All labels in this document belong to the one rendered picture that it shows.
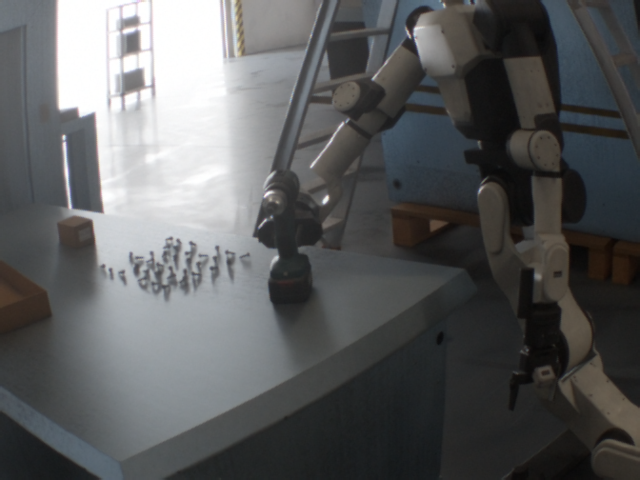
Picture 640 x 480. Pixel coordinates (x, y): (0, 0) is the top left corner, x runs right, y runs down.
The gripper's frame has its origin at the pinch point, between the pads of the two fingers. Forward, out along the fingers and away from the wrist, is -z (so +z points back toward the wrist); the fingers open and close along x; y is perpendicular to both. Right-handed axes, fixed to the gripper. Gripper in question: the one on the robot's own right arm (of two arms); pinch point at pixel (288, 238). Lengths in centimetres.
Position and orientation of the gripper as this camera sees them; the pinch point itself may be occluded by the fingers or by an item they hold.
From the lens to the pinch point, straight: 187.6
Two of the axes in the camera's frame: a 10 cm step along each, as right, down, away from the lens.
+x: 9.9, -0.7, -1.3
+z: 1.0, -3.0, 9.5
